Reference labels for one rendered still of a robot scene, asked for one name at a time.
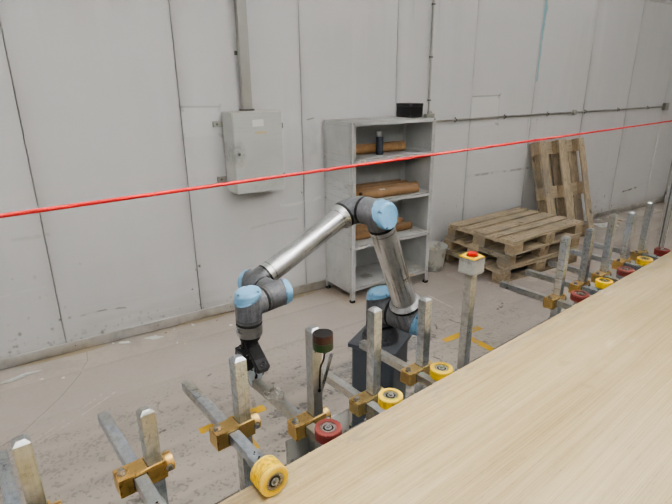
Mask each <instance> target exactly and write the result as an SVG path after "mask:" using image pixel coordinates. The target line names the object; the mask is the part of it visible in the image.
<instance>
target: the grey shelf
mask: <svg viewBox="0 0 672 504"><path fill-rule="evenodd" d="M434 121H435V122H434ZM400 124H401V130H400ZM432 128H433V130H432ZM404 129H405V130H404ZM377 131H383V137H384V139H383V142H391V141H405V139H406V148H405V150H400V151H389V152H383V155H376V153H368V154H357V155H356V144H368V143H376V132H377ZM323 132H324V168H331V167H339V166H346V165H353V164H360V163H367V162H375V161H382V160H389V159H396V158H403V157H410V156H418V155H425V154H432V153H434V151H435V133H436V118H431V117H419V118H404V117H396V116H385V117H367V118H348V119H329V120H323ZM433 142H434V143H433ZM431 147H432V149H431ZM432 160H433V161H432ZM403 161H404V162H403ZM403 163H404V164H403ZM430 166H431V168H430ZM404 167H405V171H404ZM433 169H434V156H430V157H423V158H416V159H409V160H402V161H395V162H388V163H381V164H374V165H367V166H360V167H353V168H346V169H339V170H332V171H325V172H324V192H325V216H326V215H327V214H329V213H330V212H331V207H332V206H333V205H334V204H336V203H337V202H339V201H341V200H344V199H346V198H350V197H354V196H356V184H363V183H371V182H379V181H387V180H394V179H401V180H407V181H408V182H412V181H417V182H418V183H419V192H416V193H409V194H403V195H396V196H389V197H382V198H378V199H385V200H387V201H390V202H392V203H393V204H394V205H395V206H396V208H397V211H398V217H402V218H403V222H406V221H411V222H412V228H411V229H407V230H403V231H398V232H397V234H398V238H399V241H400V245H401V248H402V252H403V255H404V259H405V262H406V266H407V269H408V273H409V276H410V277H411V276H415V275H418V274H422V273H425V279H423V280H422V282H424V283H426V282H428V261H429V243H430V225H431V206H432V188H433ZM429 185H430V187H429ZM430 197H431V198H430ZM428 205H429V206H428ZM401 215H402V216H401ZM358 224H361V223H357V224H354V225H352V226H351V227H349V228H343V229H341V230H340V231H339V232H337V233H336V234H335V235H334V236H332V237H331V238H330V239H329V240H327V241H326V242H325V253H326V285H325V286H326V288H327V289H328V288H331V285H329V282H331V283H332V284H334V285H336V286H337V287H339V288H341V289H343V290H344V291H346V292H348V293H349V294H350V300H349V302H350V303H355V291H358V290H362V289H365V288H368V287H371V286H375V285H380V284H385V283H386V281H385V278H384V275H383V272H382V269H381V266H380V263H379V260H378V257H377V254H376V251H375V248H374V245H373V241H372V238H371V237H370V238H366V239H361V240H357V241H356V225H358ZM427 224H428V226H427ZM426 243H427V245H426ZM425 262H426V264H425ZM353 292H354V293H353ZM353 294H354V295H353Z"/></svg>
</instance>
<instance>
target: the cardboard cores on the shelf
mask: <svg viewBox="0 0 672 504"><path fill-rule="evenodd" d="M405 148H406V143H405V141H391V142H383V152H389V151H400V150H405ZM368 153H376V143H368V144H356V155H357V154H368ZM416 192H419V183H418V182H417V181H412V182H408V181H407V180H401V179H394V180H387V181H379V182H371V183H363V184H356V196H367V197H372V198H382V197H389V196H396V195H403V194H409V193H416ZM397 219H398V220H397V223H396V225H395V227H396V231H397V232H398V231H403V230H407V229H411V228H412V222H411V221H406V222H403V218H402V217H398V218H397ZM370 237H371V235H370V233H369V231H368V228H367V226H366V225H365V224H358V225H356V241H357V240H361V239H366V238H370Z"/></svg>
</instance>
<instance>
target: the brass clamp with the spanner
mask: <svg viewBox="0 0 672 504"><path fill-rule="evenodd" d="M295 417H296V418H298V421H299V423H298V424H293V423H292V421H293V420H292V419H293V418H294V417H293V418H291V419H289V420H287V427H288V434H289V435H290V436H291V437H292V438H293V439H294V440H295V441H299V440H301V439H303V438H305V437H307V435H306V426H307V425H309V424H311V423H313V422H314V423H315V424H316V423H317V422H318V421H320V420H322V419H331V413H330V411H329V409H328V408H327V407H325V406H323V413H321V414H319V415H318V416H316V417H313V416H312V415H311V414H309V413H308V410H307V411H305V412H303V413H301V414H299V415H297V416H295Z"/></svg>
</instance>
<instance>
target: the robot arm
mask: <svg viewBox="0 0 672 504"><path fill-rule="evenodd" d="M397 217H398V211H397V208H396V206H395V205H394V204H393V203H392V202H390V201H387V200H385V199H378V198H372V197H367V196H354V197H350V198H346V199H344V200H341V201H339V202H337V203H336V204H334V205H333V206H332V207H331V212H330V213H329V214H327V215H326V216H325V217H323V218H322V219H321V220H319V221H318V222H317V223H315V224H314V225H313V226H311V227H310V228H309V229H307V230H306V231H305V232H303V233H302V234H301V235H299V236H298V237H297V238H295V239H294V240H293V241H291V242H290V243H289V244H287V245H286V246H285V247H283V248H282V249H281V250H279V251H278V252H277V253H275V254H274V255H273V256H272V257H270V258H269V259H268V260H266V261H265V262H264V263H262V264H260V265H259V266H257V267H256V268H255V269H253V270H251V269H247V270H244V271H243V272H241V274H240V275H239V277H238V281H237V284H238V288H239V289H238V290H236V292H235V294H234V305H235V319H236V334H237V337H239V338H240V341H241V345H239V346H238V347H235V355H236V354H237V353H238V354H241V355H242V356H243V357H244V358H246V360H247V374H248V384H249V385H250V386H251V387H252V388H253V385H252V380H254V376H255V379H257V378H259V377H260V378H261V379H262V376H263V375H264V372H266V371H268V370H269V368H270V364H269V362H268V360H267V358H266V356H265V354H264V352H263V350H262V349H261V347H260V345H259V343H258V340H259V339H260V336H261V335H262V334H263V323H262V314H263V313H266V312H268V311H271V310H273V309H276V308H278V307H281V306H283V305H287V304H288V303H290V302H291V301H292V300H293V296H294V293H293V288H292V286H291V284H290V282H289V281H288V280H286V279H280V280H278V279H279V278H281V277H282V276H283V275H285V274H286V273H287V272H288V271H290V270H291V269H292V268H293V267H295V266H296V265H297V264H298V263H300V262H301V261H302V260H303V259H305V258H306V257H307V256H308V255H310V254H311V253H312V252H314V251H315V250H316V249H317V248H319V247H320V246H321V245H322V244H324V243H325V242H326V241H327V240H329V239H330V238H331V237H332V236H334V235H335V234H336V233H337V232H339V231H340V230H341V229H343V228H349V227H351V226H352V225H354V224H357V223H361V224H365V225H366V226H367V228H368V231H369V233H370V235H371V238H372V241H373V245H374V248H375V251H376V254H377V257H378V260H379V263H380V266H381V269H382V272H383V275H384V278H385V281H386V284H387V286H376V287H373V288H371V289H369V290H368V292H367V298H366V325H365V327H364V330H363V332H362V339H363V340H364V339H365V340H367V309H369V308H370V307H373V306H377V307H379V308H380V309H382V340H381V347H388V346H392V345H394V344H396V343H397V342H398V341H399V333H398V330H397V329H399V330H401V331H404V332H406V333H409V334H410V335H415V336H417V321H418V301H419V299H420V297H419V295H418V294H416V293H414V290H413V287H412V283H411V280H410V276H409V273H408V269H407V266H406V262H405V259H404V255H403V252H402V248H401V245H400V241H399V238H398V234H397V231H396V227H395V225H396V223H397V220H398V219H397ZM277 280H278V281H277ZM239 347H240V348H239ZM253 389H254V388H253Z"/></svg>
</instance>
